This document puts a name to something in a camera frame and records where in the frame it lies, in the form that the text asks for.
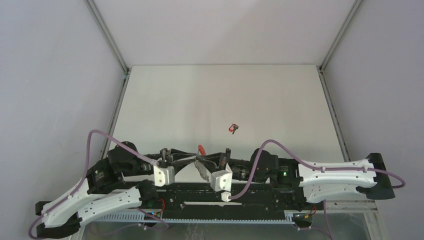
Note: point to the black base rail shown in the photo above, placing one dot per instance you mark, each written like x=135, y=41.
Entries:
x=198, y=201

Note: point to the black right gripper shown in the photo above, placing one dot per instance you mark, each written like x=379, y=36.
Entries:
x=217, y=158

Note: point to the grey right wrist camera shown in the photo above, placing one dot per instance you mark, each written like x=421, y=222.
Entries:
x=221, y=181

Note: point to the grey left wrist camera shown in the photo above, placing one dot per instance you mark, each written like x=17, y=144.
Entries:
x=163, y=176

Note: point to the grey aluminium frame rail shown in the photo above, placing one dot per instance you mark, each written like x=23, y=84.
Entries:
x=329, y=73

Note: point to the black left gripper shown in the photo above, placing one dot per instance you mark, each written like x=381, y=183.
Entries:
x=171, y=155

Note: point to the key with red tag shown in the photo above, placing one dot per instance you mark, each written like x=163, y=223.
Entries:
x=232, y=129

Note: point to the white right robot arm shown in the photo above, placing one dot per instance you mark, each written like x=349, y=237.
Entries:
x=318, y=181

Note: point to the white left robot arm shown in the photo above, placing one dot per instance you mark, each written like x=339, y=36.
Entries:
x=123, y=179

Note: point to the left aluminium frame post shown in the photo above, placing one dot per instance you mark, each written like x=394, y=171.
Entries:
x=107, y=35

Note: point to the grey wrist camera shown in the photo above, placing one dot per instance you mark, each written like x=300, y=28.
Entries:
x=221, y=181
x=163, y=176

